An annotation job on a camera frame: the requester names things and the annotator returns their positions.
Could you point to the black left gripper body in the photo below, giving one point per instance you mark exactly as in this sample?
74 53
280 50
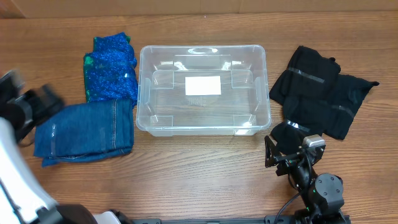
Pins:
34 104

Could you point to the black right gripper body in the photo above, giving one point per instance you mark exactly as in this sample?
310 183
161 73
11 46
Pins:
288 161

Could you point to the blue denim jeans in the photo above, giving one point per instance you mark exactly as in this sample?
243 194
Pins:
86 133

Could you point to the blue green sequin cloth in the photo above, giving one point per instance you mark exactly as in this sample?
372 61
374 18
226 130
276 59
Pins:
109 70

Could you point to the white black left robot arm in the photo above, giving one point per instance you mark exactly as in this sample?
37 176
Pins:
23 200

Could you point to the black folded garment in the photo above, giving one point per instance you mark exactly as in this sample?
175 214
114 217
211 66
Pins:
316 99

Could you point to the clear plastic storage bin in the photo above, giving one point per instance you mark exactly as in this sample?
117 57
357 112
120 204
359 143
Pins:
242 109

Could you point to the white label in bin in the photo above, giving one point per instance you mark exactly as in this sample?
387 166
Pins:
202 86

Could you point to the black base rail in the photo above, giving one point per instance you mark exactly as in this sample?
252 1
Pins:
217 221

